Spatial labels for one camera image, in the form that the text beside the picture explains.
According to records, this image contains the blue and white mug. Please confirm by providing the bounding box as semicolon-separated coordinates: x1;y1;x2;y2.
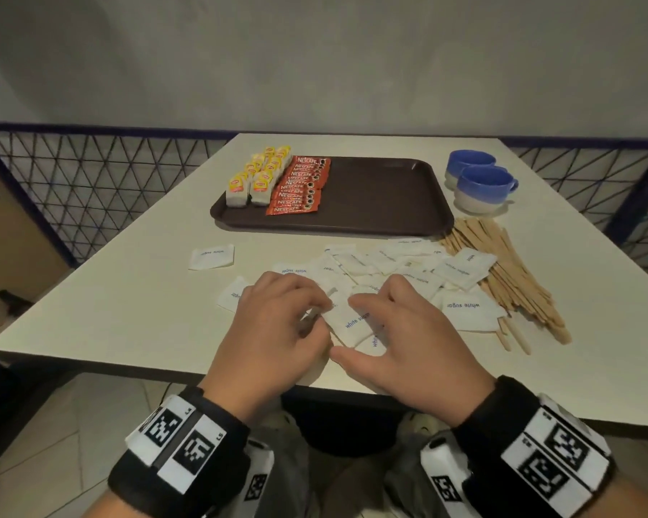
453;165;519;215
444;150;498;191

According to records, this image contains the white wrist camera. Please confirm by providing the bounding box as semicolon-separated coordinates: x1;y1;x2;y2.
420;431;482;518
232;439;276;518

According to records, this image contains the dark brown tray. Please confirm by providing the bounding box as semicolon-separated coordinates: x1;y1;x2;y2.
210;155;456;238

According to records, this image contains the pile of wooden stir sticks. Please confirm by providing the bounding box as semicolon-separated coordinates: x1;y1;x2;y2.
437;218;573;355

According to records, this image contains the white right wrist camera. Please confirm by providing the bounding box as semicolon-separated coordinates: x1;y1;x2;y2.
420;431;482;518

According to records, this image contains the black wrist band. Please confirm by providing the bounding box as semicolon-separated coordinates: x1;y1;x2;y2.
107;385;252;518
451;376;616;518

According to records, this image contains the person's right hand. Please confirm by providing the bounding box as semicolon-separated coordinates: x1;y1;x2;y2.
329;274;498;429

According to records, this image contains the black right wrist band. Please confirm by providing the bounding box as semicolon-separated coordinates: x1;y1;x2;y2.
451;376;616;518

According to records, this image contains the pile of white sugar packets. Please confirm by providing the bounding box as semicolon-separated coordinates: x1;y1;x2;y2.
187;237;508;357

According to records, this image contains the person's gray sneaker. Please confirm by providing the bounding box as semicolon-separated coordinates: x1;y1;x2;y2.
399;412;449;437

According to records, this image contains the light wooden cabinet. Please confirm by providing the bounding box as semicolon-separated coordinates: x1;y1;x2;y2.
0;169;71;340

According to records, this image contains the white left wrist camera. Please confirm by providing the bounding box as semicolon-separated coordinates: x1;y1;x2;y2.
232;439;276;518

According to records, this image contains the row of red coffee sachets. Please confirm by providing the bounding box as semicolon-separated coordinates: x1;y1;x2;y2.
265;155;331;217

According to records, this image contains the black left wrist band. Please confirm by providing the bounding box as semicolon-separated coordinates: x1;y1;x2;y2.
107;385;252;518

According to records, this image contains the row of tea bags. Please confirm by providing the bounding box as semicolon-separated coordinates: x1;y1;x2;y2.
225;145;279;209
249;145;294;206

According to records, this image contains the person's left forearm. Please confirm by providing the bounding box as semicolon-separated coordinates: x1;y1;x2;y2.
84;488;141;518

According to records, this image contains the person's left hand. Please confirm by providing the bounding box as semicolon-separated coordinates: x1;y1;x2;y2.
199;271;335;426

